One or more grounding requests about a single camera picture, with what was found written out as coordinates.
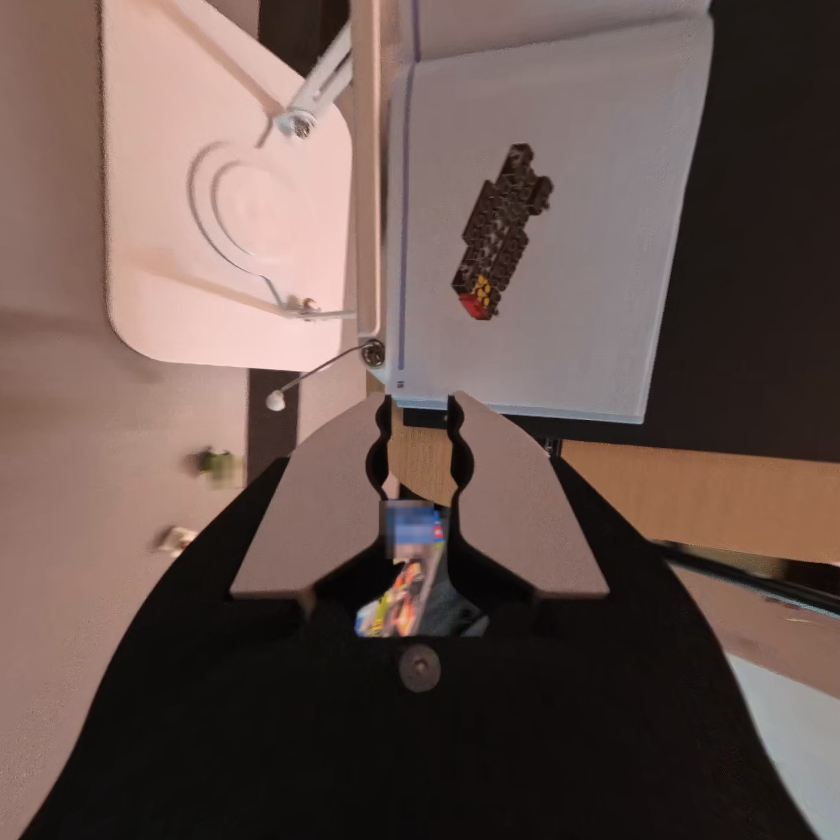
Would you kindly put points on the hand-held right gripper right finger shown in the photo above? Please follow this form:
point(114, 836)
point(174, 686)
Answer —
point(532, 525)

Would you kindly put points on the small white lego piece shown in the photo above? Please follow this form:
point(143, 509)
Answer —
point(176, 540)

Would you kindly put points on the blue lego box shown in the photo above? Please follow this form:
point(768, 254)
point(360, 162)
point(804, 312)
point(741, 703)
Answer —
point(407, 597)

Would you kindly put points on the lego instruction booklet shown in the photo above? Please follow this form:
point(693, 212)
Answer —
point(591, 263)

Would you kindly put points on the white book stand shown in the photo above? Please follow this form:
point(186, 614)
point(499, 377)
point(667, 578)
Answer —
point(197, 171)

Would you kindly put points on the lime green lego minifigure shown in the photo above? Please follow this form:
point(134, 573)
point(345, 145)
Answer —
point(218, 466)

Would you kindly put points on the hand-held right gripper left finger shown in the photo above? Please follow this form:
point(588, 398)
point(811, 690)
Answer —
point(309, 525)

